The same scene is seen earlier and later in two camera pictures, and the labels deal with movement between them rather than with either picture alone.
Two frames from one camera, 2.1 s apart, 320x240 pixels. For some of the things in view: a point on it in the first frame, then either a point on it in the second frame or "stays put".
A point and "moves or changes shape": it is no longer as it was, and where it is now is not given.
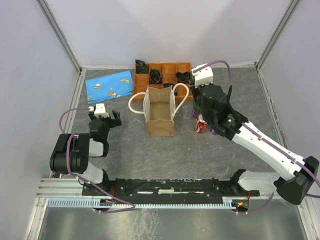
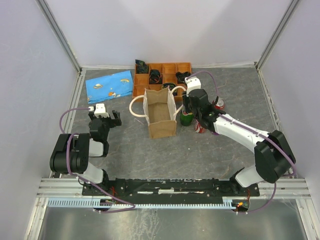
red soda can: [200, 126] stays put
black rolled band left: [155, 77] stays put
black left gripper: [114, 122] stays put
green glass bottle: [197, 106] moves or changes shape
